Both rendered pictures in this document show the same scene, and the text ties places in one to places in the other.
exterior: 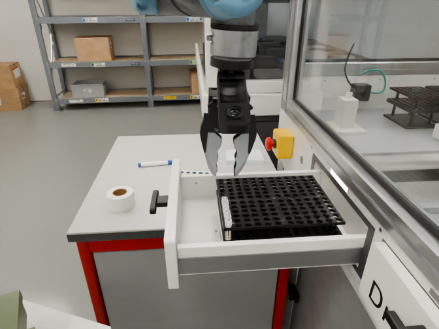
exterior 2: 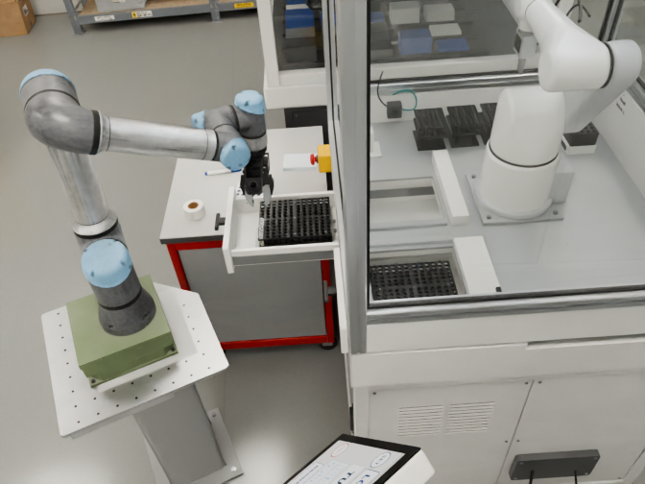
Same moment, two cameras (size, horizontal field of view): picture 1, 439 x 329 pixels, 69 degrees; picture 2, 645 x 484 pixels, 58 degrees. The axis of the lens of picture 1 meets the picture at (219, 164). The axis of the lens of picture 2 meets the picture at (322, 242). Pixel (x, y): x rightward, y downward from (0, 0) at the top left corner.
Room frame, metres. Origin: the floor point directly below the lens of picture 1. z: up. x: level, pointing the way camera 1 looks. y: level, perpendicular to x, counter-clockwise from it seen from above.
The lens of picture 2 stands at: (-0.79, -0.31, 2.10)
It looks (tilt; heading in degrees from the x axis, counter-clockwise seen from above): 44 degrees down; 5
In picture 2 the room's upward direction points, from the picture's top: 4 degrees counter-clockwise
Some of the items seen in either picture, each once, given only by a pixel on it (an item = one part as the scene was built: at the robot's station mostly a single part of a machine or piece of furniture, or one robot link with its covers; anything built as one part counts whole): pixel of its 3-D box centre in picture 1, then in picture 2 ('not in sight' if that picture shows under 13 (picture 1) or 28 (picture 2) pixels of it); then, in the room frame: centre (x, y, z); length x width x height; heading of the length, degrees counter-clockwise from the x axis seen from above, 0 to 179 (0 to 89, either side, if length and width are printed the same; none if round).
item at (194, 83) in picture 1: (205, 80); not in sight; (4.43, 0.20, 0.28); 0.41 x 0.32 x 0.28; 98
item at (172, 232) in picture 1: (175, 213); (231, 228); (0.53, 0.09, 0.87); 0.29 x 0.02 x 0.11; 5
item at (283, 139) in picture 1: (281, 143); (323, 158); (0.88, -0.19, 0.88); 0.07 x 0.05 x 0.07; 5
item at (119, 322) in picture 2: not in sight; (123, 302); (0.20, 0.33, 0.91); 0.15 x 0.15 x 0.10
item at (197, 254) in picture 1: (276, 212); (298, 226); (0.55, -0.12, 0.86); 0.40 x 0.26 x 0.06; 95
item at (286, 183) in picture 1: (272, 211); (296, 225); (0.55, -0.11, 0.87); 0.22 x 0.18 x 0.06; 95
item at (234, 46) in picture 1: (231, 44); (252, 138); (0.54, -0.02, 1.19); 0.08 x 0.08 x 0.05
